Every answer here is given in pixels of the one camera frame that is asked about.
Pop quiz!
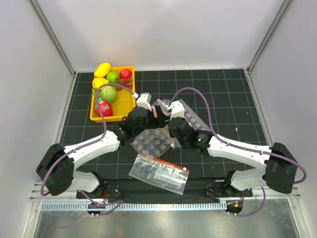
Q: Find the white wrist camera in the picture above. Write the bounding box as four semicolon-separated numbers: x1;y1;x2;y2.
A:
136;93;152;111
166;101;185;120

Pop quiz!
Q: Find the green cabbage toy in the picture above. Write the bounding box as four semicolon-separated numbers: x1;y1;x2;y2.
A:
100;86;117;103

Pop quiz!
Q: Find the slotted white cable duct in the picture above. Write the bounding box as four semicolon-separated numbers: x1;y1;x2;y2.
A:
41;200;227;212

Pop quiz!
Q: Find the yellow lemon toy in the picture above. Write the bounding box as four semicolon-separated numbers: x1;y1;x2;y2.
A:
92;77;109;89

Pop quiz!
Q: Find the red apple toy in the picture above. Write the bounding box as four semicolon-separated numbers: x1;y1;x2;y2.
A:
120;68;132;79

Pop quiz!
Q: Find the pink polka dot zip bag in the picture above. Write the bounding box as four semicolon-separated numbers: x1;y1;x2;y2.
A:
131;99;211;159

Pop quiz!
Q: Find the right aluminium frame post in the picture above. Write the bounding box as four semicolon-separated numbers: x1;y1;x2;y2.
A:
247;0;293;74

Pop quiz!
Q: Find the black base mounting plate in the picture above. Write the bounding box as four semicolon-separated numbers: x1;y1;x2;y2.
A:
87;178;253;204

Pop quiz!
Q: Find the red dragon fruit toy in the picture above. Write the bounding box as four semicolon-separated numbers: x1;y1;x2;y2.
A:
93;92;113;117

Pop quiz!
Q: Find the green lime toy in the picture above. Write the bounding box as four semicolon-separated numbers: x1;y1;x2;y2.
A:
106;71;120;83

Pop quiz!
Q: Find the aluminium frame post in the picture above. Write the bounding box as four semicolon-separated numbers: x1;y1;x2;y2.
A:
247;0;293;74
28;0;76;77

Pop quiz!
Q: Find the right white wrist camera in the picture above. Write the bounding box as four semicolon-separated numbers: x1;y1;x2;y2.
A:
166;101;185;120

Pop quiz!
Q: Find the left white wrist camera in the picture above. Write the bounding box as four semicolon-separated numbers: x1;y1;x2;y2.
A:
136;93;152;111

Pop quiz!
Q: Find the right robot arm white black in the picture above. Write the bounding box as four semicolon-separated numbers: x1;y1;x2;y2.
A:
168;117;297;196

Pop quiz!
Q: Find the clear bag orange zipper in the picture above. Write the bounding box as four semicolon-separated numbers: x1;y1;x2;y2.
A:
129;154;190;195

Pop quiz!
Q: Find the black grid cutting mat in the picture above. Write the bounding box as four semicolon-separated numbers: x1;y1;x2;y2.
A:
57;69;267;178

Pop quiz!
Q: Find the yellow plastic tray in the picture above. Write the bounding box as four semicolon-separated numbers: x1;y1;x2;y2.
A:
90;66;136;123

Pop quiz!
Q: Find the left aluminium frame post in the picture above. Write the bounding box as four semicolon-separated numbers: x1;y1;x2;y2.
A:
28;0;76;77

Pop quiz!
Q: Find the dark red grapes toy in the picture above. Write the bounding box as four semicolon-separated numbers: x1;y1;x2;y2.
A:
116;77;133;88

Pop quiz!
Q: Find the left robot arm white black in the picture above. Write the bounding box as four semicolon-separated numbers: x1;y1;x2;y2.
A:
36;105;170;198

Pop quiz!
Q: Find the yellow mango toy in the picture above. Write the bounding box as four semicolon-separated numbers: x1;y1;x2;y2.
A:
94;62;111;78

